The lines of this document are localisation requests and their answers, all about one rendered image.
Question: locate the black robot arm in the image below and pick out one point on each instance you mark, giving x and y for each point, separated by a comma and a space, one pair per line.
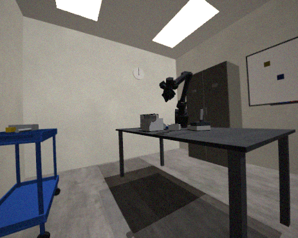
185, 76

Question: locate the white block with round holes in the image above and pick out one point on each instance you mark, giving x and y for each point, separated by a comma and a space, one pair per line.
151, 123
174, 127

